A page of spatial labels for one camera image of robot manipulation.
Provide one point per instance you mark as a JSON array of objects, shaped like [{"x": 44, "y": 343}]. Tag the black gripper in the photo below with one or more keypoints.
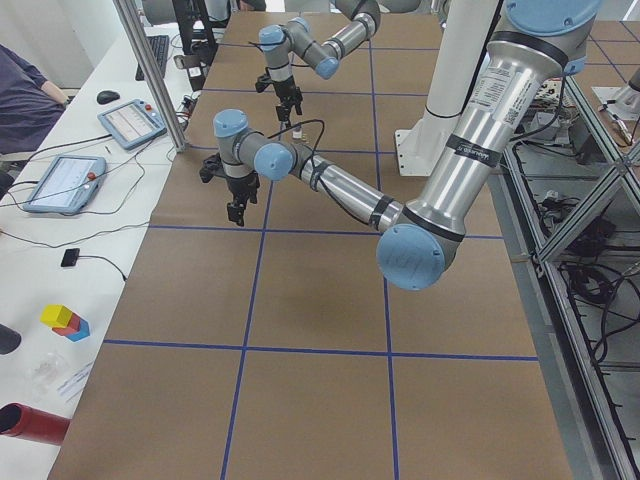
[
  {"x": 285, "y": 90},
  {"x": 241, "y": 188}
]

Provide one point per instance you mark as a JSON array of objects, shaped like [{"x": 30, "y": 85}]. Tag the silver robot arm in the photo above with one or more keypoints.
[
  {"x": 493, "y": 59},
  {"x": 280, "y": 43}
]

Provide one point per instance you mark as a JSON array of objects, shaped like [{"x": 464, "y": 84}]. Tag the far teach pendant tablet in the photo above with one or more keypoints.
[{"x": 133, "y": 123}]

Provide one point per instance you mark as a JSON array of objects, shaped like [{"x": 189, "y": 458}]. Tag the teach pendant tablet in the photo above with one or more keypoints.
[
  {"x": 69, "y": 184},
  {"x": 133, "y": 123}
]

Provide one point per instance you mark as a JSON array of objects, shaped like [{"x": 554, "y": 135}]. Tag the black keyboard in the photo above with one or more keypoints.
[{"x": 159, "y": 46}]

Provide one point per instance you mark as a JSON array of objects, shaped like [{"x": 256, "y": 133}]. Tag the black computer mouse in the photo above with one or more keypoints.
[{"x": 107, "y": 96}]

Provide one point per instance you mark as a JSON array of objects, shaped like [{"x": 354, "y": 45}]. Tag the near teach pendant tablet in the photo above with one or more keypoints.
[{"x": 69, "y": 184}]

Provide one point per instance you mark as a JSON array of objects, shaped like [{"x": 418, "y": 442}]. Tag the small black box device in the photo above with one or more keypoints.
[{"x": 70, "y": 257}]

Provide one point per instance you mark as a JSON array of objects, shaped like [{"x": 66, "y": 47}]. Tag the stacked coloured blocks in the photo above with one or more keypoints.
[{"x": 64, "y": 322}]

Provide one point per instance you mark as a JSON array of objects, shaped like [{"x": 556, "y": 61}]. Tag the seated person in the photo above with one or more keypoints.
[{"x": 31, "y": 104}]

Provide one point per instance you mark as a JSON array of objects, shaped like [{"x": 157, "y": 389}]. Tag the red cylinder tube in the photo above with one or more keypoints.
[{"x": 28, "y": 423}]

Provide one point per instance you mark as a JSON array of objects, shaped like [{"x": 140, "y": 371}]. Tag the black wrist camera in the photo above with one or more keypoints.
[
  {"x": 212, "y": 167},
  {"x": 262, "y": 82}
]

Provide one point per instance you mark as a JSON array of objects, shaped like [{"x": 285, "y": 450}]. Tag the aluminium profile post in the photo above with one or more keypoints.
[{"x": 135, "y": 32}]

